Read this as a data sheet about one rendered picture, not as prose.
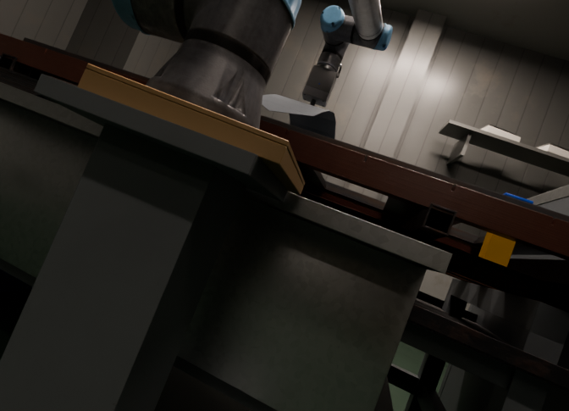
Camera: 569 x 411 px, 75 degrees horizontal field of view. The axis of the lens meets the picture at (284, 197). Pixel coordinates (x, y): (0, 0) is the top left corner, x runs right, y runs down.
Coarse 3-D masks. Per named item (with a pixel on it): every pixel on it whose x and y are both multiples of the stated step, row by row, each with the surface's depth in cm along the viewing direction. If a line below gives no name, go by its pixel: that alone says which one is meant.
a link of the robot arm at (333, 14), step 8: (328, 8) 112; (336, 8) 111; (320, 16) 113; (328, 16) 112; (336, 16) 111; (344, 16) 112; (328, 24) 111; (336, 24) 111; (344, 24) 112; (352, 24) 111; (328, 32) 114; (336, 32) 114; (344, 32) 113; (328, 40) 119; (336, 40) 118; (344, 40) 115
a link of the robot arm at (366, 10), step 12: (348, 0) 91; (360, 0) 87; (372, 0) 88; (360, 12) 93; (372, 12) 93; (360, 24) 99; (372, 24) 99; (384, 24) 109; (360, 36) 109; (372, 36) 106; (384, 36) 108; (372, 48) 114; (384, 48) 111
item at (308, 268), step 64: (0, 128) 94; (64, 128) 89; (0, 192) 90; (64, 192) 86; (0, 256) 88; (256, 256) 74; (320, 256) 72; (384, 256) 69; (192, 320) 75; (256, 320) 72; (320, 320) 70; (384, 320) 67; (256, 384) 71; (320, 384) 68
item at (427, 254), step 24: (0, 96) 74; (24, 96) 73; (72, 120) 69; (288, 192) 58; (312, 216) 57; (336, 216) 56; (360, 240) 55; (384, 240) 54; (408, 240) 53; (432, 264) 52
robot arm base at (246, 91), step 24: (192, 48) 43; (216, 48) 42; (240, 48) 43; (168, 72) 41; (192, 72) 41; (216, 72) 41; (240, 72) 43; (264, 72) 46; (192, 96) 40; (216, 96) 41; (240, 96) 43; (240, 120) 42
